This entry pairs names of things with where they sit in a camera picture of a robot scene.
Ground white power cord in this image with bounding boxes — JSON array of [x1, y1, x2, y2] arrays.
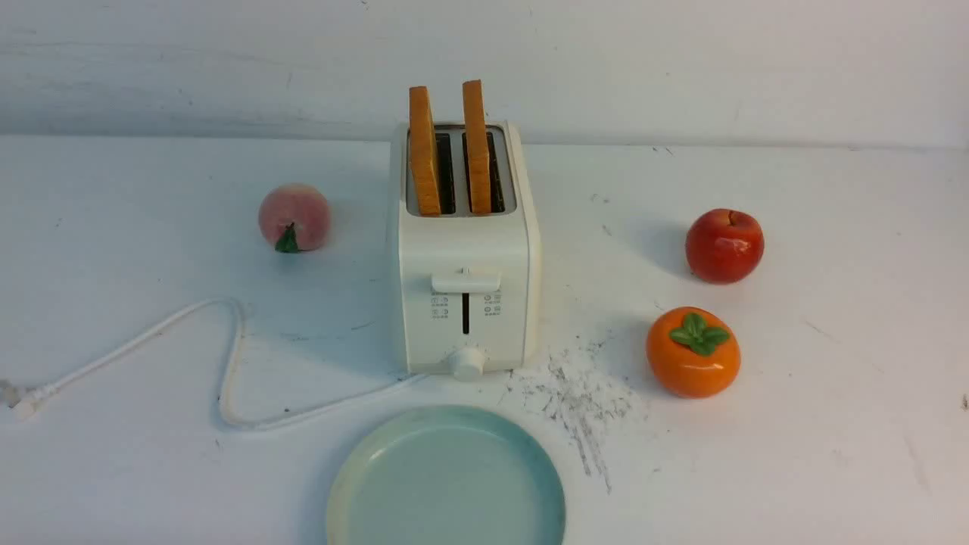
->
[[0, 297, 429, 432]]

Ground white two-slot toaster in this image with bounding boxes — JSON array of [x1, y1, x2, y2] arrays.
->
[[385, 122, 542, 381]]

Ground red apple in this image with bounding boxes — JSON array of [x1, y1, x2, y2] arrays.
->
[[685, 208, 765, 284]]

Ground light green round plate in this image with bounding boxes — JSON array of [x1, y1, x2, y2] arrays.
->
[[326, 406, 567, 544]]

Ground orange persimmon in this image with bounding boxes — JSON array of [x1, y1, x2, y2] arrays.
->
[[645, 307, 742, 399]]

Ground toast slice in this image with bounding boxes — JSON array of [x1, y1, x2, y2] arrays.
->
[[409, 86, 442, 216], [463, 79, 492, 215]]

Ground pink peach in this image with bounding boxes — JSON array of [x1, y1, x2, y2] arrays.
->
[[257, 183, 332, 253]]

